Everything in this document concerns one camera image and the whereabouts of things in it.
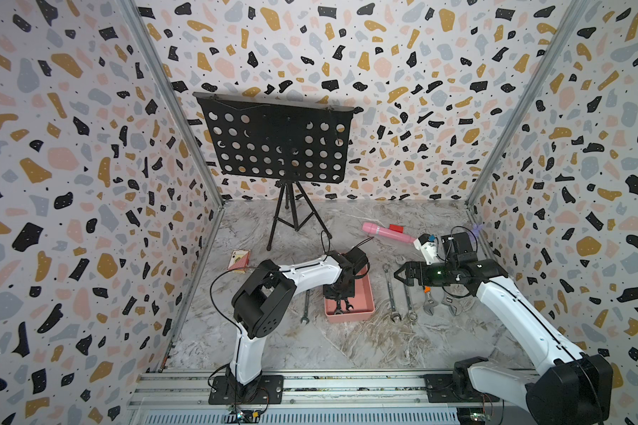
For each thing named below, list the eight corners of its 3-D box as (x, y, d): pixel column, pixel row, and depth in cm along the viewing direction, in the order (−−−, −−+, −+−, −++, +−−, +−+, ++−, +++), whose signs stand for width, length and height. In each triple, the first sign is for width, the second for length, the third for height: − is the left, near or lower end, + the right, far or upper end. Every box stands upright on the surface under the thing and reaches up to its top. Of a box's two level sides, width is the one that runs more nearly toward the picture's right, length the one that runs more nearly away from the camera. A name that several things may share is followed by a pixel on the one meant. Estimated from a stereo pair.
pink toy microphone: (360, 232, 114) (361, 227, 111) (362, 227, 116) (363, 221, 113) (413, 245, 110) (415, 240, 107) (414, 239, 112) (416, 234, 109)
